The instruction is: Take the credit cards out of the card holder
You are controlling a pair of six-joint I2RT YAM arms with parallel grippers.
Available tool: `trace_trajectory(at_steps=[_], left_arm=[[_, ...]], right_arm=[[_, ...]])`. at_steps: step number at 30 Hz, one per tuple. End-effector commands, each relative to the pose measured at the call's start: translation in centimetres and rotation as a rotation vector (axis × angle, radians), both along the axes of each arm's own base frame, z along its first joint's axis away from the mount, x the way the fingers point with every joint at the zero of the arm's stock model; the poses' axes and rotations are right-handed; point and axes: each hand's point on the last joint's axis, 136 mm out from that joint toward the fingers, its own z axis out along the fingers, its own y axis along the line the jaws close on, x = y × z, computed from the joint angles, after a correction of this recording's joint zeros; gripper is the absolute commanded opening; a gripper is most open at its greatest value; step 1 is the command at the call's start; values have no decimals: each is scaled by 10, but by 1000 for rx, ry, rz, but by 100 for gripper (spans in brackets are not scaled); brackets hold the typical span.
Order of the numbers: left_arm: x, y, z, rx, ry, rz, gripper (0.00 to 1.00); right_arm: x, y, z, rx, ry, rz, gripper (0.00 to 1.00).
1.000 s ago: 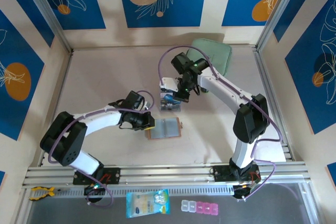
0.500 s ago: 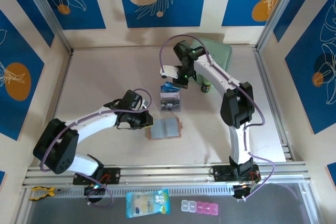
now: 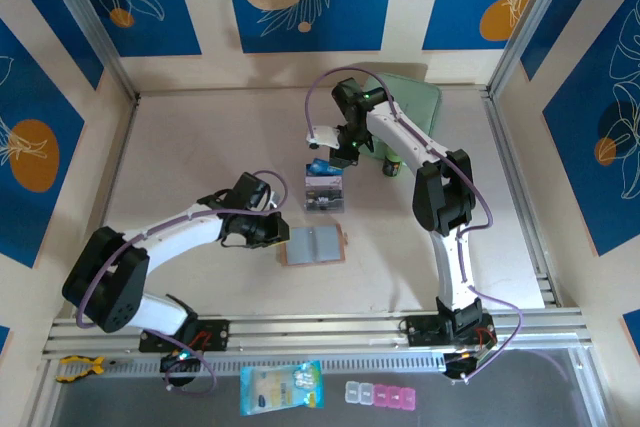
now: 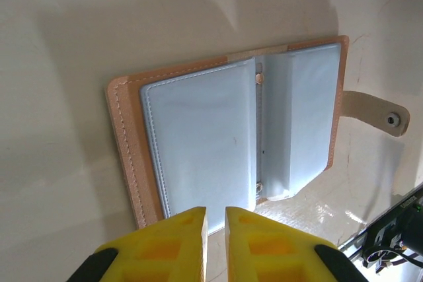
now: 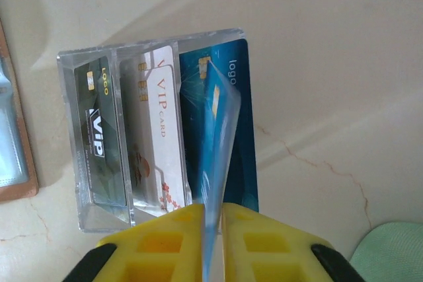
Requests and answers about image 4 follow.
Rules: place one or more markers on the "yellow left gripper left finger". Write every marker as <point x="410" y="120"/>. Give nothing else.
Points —
<point x="158" y="249"/>

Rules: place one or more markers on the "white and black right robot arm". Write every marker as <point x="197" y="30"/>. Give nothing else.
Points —
<point x="413" y="234"/>

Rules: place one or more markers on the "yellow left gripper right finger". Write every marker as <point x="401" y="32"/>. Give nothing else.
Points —
<point x="274" y="252"/>

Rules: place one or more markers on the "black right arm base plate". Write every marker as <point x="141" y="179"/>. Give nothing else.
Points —
<point x="408" y="203"/>

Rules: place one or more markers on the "tan leather card holder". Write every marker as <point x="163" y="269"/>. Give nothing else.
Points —
<point x="198" y="130"/>

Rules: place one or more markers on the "aluminium front frame rail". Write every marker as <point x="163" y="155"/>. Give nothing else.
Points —
<point x="350" y="244"/>

